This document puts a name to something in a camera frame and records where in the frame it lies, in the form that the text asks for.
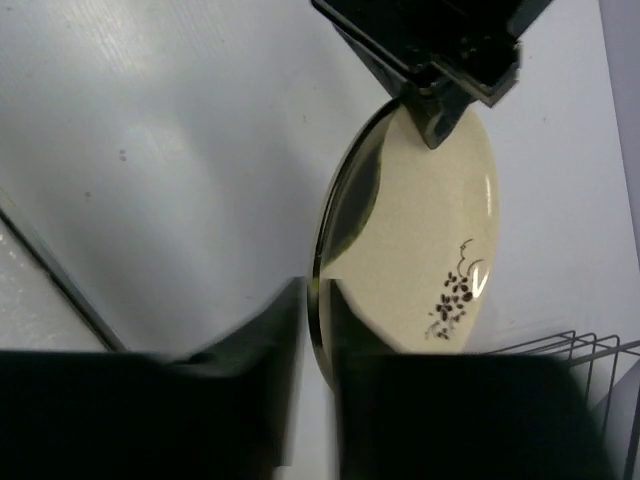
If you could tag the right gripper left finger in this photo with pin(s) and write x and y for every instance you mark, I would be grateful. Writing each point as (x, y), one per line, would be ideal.
(221, 413)

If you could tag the grey wire dish rack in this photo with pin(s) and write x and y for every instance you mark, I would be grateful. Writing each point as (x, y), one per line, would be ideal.
(606, 369)

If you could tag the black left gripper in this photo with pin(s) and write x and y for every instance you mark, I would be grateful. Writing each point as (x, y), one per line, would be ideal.
(448, 53)

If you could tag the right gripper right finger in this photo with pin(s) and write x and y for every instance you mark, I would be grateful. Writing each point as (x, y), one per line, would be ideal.
(470, 416)

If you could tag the cream plate with black flowers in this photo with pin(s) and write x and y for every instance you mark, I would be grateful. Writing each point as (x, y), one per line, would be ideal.
(409, 236)

